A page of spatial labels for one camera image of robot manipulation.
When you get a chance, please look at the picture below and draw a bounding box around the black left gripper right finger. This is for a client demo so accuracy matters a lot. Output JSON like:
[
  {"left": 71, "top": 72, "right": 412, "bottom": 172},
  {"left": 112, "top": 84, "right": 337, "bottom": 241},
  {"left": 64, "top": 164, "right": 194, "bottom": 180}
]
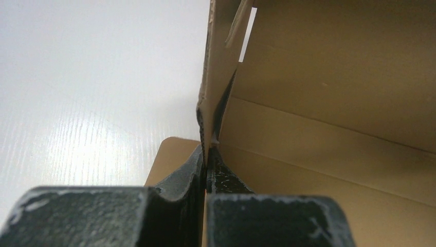
[{"left": 205, "top": 148, "right": 355, "bottom": 246}]

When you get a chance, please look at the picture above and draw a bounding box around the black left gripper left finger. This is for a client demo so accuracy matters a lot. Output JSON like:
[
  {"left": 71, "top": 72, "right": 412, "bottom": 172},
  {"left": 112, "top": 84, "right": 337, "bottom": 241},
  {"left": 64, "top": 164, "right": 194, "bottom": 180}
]
[{"left": 1, "top": 146, "right": 205, "bottom": 246}]

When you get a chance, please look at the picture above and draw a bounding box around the brown cardboard box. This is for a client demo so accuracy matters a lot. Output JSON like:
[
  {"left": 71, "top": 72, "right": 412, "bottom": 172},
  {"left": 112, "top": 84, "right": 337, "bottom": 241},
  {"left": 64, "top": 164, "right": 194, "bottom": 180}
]
[{"left": 144, "top": 0, "right": 436, "bottom": 247}]

